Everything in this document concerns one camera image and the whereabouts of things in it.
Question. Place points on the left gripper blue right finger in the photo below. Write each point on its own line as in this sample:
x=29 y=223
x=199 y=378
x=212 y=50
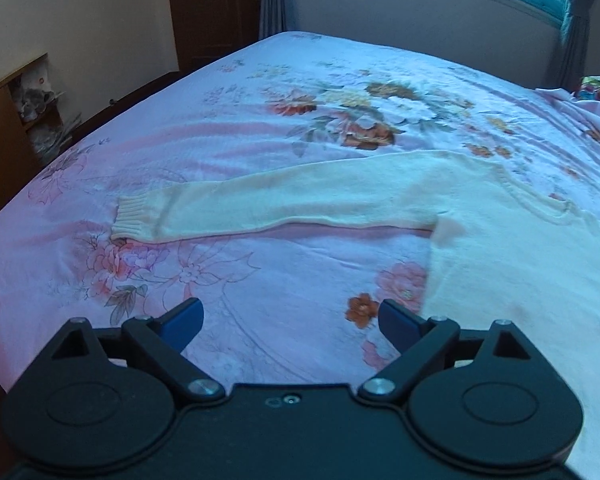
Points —
x=423 y=345

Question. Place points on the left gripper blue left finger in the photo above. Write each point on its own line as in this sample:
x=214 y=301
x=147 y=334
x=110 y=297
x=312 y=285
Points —
x=155 y=346

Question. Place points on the cream knit sweater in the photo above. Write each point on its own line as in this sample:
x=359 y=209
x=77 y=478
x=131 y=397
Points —
x=498 y=248

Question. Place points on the pink floral bed sheet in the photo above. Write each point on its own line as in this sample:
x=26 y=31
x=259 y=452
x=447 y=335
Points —
x=298 y=302

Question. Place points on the wooden bedside cabinet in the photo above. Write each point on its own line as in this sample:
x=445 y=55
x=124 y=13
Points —
x=32 y=130

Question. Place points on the dark wooden door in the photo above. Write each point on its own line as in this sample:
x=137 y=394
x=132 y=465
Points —
x=207 y=30

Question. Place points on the blue right curtain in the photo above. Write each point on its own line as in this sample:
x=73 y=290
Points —
x=567 y=64

